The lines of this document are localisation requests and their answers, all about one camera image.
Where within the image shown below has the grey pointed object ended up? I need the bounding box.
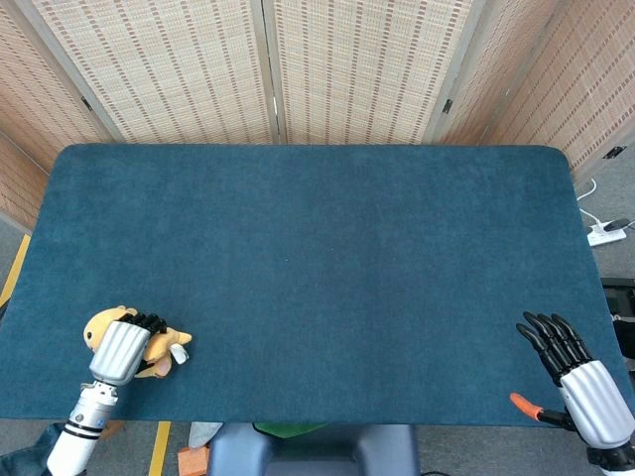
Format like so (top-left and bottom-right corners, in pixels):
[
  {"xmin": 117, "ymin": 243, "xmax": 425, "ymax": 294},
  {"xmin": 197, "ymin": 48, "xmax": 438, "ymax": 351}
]
[{"xmin": 188, "ymin": 420, "xmax": 225, "ymax": 450}]

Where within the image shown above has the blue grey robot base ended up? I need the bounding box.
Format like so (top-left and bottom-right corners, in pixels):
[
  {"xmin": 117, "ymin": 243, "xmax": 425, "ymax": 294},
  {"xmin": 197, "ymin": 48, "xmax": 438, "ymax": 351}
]
[{"xmin": 206, "ymin": 423, "xmax": 421, "ymax": 476}]

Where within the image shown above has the orange block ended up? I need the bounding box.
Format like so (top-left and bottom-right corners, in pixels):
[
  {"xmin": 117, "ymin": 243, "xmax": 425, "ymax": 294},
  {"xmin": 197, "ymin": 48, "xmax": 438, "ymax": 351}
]
[{"xmin": 177, "ymin": 445, "xmax": 210, "ymax": 476}]

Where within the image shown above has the yellow floor tape strip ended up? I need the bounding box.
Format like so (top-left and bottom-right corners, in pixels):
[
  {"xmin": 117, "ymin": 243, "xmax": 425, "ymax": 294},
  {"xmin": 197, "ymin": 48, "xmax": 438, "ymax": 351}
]
[{"xmin": 148, "ymin": 420, "xmax": 173, "ymax": 476}]

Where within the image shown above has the white power strip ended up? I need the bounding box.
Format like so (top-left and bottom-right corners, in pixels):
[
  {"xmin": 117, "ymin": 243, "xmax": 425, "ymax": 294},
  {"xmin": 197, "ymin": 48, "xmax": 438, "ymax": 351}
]
[{"xmin": 586, "ymin": 225, "xmax": 628, "ymax": 248}]

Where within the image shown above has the yellow plush toy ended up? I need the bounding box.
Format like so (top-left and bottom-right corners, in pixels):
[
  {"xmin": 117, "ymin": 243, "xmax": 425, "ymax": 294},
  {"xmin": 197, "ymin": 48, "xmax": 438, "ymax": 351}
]
[{"xmin": 82, "ymin": 304, "xmax": 193, "ymax": 381}]

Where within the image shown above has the blue felt table cloth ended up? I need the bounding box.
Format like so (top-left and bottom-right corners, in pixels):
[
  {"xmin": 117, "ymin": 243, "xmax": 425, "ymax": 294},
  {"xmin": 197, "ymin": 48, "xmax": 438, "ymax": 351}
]
[{"xmin": 0, "ymin": 143, "xmax": 634, "ymax": 428}]

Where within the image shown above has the black equipment base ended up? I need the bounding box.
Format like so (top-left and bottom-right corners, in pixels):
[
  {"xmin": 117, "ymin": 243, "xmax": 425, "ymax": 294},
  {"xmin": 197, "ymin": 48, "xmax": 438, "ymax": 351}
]
[{"xmin": 599, "ymin": 277, "xmax": 635, "ymax": 359}]

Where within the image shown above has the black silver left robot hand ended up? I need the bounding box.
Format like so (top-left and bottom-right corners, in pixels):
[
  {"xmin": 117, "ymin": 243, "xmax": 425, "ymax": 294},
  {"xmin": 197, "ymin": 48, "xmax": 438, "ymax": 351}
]
[{"xmin": 88, "ymin": 311, "xmax": 169, "ymax": 388}]

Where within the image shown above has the green object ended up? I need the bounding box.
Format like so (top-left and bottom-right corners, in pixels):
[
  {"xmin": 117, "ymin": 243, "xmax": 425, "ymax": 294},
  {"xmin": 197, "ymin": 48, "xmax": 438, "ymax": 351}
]
[{"xmin": 252, "ymin": 420, "xmax": 329, "ymax": 440}]

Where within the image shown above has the woven bamboo screen panel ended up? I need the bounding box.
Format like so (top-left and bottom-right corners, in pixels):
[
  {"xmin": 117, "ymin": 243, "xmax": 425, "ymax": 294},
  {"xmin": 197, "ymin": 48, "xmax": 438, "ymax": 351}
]
[
  {"xmin": 425, "ymin": 0, "xmax": 572, "ymax": 146},
  {"xmin": 14, "ymin": 0, "xmax": 280, "ymax": 146},
  {"xmin": 490, "ymin": 0, "xmax": 635, "ymax": 187},
  {"xmin": 261, "ymin": 0, "xmax": 490, "ymax": 146},
  {"xmin": 0, "ymin": 0, "xmax": 116, "ymax": 233}
]

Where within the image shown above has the white power cable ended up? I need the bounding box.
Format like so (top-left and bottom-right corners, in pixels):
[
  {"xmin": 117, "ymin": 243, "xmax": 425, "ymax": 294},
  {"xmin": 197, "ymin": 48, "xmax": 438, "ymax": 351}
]
[{"xmin": 574, "ymin": 178, "xmax": 614, "ymax": 234}]

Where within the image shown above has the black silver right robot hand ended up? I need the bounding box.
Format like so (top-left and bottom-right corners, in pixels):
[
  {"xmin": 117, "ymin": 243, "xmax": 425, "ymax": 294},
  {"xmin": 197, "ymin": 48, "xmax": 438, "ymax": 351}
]
[{"xmin": 510, "ymin": 311, "xmax": 630, "ymax": 450}]

